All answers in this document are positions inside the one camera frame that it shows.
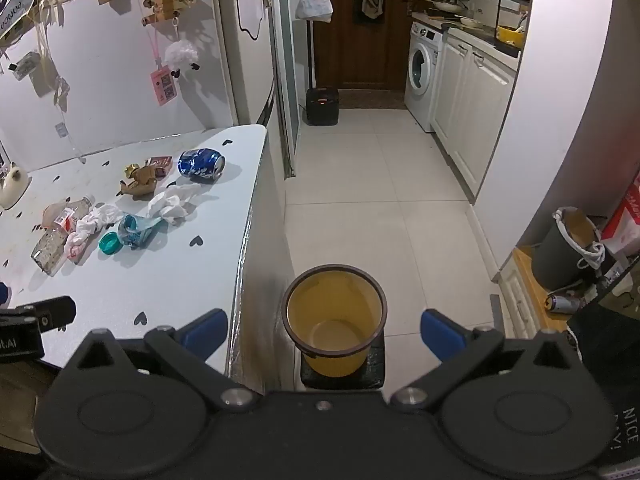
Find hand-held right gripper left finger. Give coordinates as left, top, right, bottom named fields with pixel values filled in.
left=65, top=308, right=258, bottom=413

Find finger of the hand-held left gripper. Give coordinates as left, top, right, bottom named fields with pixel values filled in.
left=0, top=319, right=46, bottom=362
left=0, top=282, right=77, bottom=334

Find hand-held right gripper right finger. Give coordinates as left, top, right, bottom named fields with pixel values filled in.
left=390, top=310, right=586, bottom=413

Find clear plastic bottle white cap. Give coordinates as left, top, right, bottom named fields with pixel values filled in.
left=31, top=194, right=97, bottom=277

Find yellow plastic trash bin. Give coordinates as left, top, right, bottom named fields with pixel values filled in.
left=281, top=264, right=389, bottom=378

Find torn brown cardboard piece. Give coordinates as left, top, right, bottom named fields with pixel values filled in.
left=119, top=162, right=157, bottom=197

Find grey trash bin white liner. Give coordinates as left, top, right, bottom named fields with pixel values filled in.
left=531, top=206, right=607, bottom=292

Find low white wood-top cabinet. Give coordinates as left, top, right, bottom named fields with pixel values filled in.
left=497, top=245, right=576, bottom=341

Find crumpled white pink wrapper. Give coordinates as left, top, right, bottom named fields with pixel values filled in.
left=64, top=204, right=121, bottom=263

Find clear plastic bag orange strip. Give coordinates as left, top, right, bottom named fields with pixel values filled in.
left=41, top=201, right=71, bottom=228

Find metal spray can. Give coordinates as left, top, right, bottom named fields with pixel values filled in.
left=544, top=292, right=583, bottom=314

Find crumpled white tissue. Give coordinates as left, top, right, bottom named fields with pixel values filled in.
left=148, top=183, right=202, bottom=226

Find crumpled blue foil bag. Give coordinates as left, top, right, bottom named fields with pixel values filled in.
left=178, top=148, right=227, bottom=183

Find black printed mat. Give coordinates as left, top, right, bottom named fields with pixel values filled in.
left=570, top=305, right=640, bottom=466

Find red white cardboard box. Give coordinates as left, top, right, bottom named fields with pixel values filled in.
left=600, top=170, right=640, bottom=256

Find white kitchen cabinets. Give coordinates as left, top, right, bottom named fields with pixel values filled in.
left=431, top=35, right=518, bottom=200

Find brown door mat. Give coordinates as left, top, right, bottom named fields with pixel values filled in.
left=340, top=89, right=407, bottom=110

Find black floor heater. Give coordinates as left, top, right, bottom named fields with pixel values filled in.
left=306, top=86, right=341, bottom=127

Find white washing machine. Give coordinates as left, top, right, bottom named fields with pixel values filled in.
left=403, top=21, right=446, bottom=133

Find white fluffy sheep toy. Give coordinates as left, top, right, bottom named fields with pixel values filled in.
left=164, top=39, right=202, bottom=78

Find dark wooden door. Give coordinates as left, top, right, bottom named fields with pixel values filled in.
left=312, top=0, right=416, bottom=92

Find wok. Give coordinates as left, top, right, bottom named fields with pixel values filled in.
left=417, top=0, right=468, bottom=15

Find hanging white plastic bag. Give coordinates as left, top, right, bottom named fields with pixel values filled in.
left=295, top=0, right=334, bottom=23

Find pink lanyard card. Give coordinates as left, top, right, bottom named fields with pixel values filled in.
left=134, top=0, right=177, bottom=107

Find glass sliding door frame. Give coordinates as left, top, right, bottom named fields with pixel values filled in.
left=270, top=0, right=307, bottom=181

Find wooden wall hook rack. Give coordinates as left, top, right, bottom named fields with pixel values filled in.
left=141, top=0, right=197, bottom=27

